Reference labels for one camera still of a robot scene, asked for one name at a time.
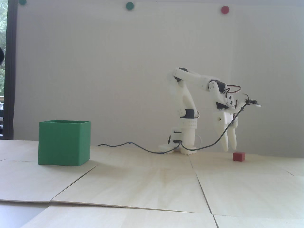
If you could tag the small wrist camera board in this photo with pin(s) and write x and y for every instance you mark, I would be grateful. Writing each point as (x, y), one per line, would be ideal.
(253, 102)

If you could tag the white magnetic board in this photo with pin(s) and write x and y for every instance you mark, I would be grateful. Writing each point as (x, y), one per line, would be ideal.
(95, 71)

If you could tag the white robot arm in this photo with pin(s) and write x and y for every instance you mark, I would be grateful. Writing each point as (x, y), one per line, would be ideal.
(192, 78)

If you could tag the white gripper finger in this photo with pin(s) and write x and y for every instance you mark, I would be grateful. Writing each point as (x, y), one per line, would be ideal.
(223, 137)
(232, 140)

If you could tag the red round magnet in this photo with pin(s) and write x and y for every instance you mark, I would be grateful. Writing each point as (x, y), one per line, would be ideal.
(225, 10)

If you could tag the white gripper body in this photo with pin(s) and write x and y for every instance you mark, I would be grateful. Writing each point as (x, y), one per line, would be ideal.
(220, 120)

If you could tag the green round magnet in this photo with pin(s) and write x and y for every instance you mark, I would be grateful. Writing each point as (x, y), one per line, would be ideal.
(22, 2)
(130, 6)

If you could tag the dark window frame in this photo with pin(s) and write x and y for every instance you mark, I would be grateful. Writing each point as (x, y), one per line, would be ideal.
(11, 71)

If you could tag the green box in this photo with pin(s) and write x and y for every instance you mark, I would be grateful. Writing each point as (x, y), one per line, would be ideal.
(61, 144)

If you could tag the red block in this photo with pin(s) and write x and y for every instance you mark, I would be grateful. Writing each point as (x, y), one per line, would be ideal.
(238, 157)

